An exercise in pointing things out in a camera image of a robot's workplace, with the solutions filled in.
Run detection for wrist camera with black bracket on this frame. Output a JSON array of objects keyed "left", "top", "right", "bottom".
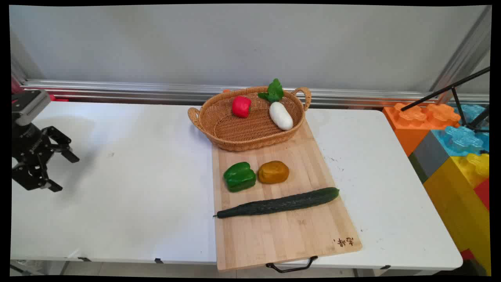
[{"left": 12, "top": 90, "right": 52, "bottom": 127}]

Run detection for woven wicker basket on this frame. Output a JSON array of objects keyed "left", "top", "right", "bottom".
[{"left": 187, "top": 86, "right": 312, "bottom": 152}]

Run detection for black tripod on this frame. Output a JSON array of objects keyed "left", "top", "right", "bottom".
[{"left": 400, "top": 67, "right": 490, "bottom": 134}]

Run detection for green toy bell pepper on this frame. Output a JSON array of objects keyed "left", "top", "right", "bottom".
[{"left": 223, "top": 162, "right": 257, "bottom": 193}]

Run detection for red toy bell pepper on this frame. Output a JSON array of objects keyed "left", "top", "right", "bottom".
[{"left": 232, "top": 96, "right": 252, "bottom": 118}]

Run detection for red giant building block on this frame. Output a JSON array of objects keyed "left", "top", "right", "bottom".
[{"left": 474, "top": 178, "right": 490, "bottom": 211}]

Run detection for horizontal aluminium frame rail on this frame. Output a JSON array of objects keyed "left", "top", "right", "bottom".
[{"left": 20, "top": 80, "right": 490, "bottom": 109}]

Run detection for orange-brown potato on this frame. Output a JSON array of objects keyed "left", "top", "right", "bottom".
[{"left": 258, "top": 161, "right": 290, "bottom": 184}]

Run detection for slanted aluminium frame post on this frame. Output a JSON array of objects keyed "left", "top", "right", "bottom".
[{"left": 430, "top": 6, "right": 492, "bottom": 105}]

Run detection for blue giant building block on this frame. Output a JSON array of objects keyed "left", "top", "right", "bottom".
[{"left": 431, "top": 104, "right": 490, "bottom": 157}]

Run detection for white toy radish green leaves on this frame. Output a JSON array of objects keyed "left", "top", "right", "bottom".
[{"left": 258, "top": 78, "right": 294, "bottom": 131}]

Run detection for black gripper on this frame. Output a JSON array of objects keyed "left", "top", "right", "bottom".
[{"left": 12, "top": 122, "right": 80, "bottom": 193}]

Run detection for yellow giant building block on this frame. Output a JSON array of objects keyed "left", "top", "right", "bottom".
[{"left": 424, "top": 153, "right": 492, "bottom": 275}]

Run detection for bamboo cutting board black handle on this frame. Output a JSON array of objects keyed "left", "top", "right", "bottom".
[{"left": 211, "top": 119, "right": 362, "bottom": 273}]

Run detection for grey giant building block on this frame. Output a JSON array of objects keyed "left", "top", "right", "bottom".
[{"left": 409, "top": 129, "right": 451, "bottom": 184}]

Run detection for orange giant building block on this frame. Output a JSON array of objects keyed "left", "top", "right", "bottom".
[{"left": 382, "top": 103, "right": 462, "bottom": 157}]

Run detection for dark green toy cucumber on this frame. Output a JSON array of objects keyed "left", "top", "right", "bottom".
[{"left": 213, "top": 187, "right": 340, "bottom": 219}]

